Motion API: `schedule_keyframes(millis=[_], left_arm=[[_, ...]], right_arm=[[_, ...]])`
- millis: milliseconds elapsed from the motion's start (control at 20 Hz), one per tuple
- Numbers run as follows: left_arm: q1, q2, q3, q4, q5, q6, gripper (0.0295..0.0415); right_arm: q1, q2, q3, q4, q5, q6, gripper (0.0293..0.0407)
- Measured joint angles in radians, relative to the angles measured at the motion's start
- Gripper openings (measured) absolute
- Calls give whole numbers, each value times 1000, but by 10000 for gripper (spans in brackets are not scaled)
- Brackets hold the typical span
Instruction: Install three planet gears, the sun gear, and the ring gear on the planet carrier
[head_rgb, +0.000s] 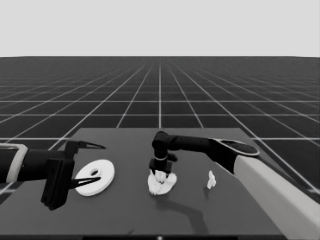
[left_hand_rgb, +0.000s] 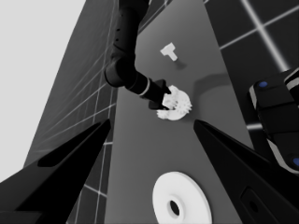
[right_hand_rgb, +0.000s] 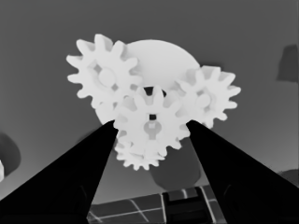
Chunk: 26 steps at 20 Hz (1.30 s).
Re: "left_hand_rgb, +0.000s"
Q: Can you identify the dark robot body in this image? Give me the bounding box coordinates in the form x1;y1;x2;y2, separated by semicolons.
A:
248;66;299;175

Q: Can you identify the large thick white disc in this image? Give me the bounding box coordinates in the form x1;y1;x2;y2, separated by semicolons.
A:
151;171;213;224

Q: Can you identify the small white T-shaped piece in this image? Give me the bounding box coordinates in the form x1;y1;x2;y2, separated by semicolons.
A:
160;42;179;63

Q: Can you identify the white round carrier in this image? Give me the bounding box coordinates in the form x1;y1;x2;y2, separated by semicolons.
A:
156;85;192;122

